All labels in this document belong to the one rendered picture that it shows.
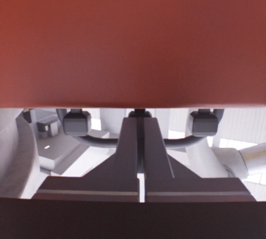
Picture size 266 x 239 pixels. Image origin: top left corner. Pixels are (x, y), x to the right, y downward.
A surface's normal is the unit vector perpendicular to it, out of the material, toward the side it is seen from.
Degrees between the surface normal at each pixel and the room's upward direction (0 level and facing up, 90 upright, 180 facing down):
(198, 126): 90
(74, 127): 90
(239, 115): 90
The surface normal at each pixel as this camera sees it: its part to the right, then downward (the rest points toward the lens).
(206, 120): -0.03, 0.11
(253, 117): -0.40, 0.25
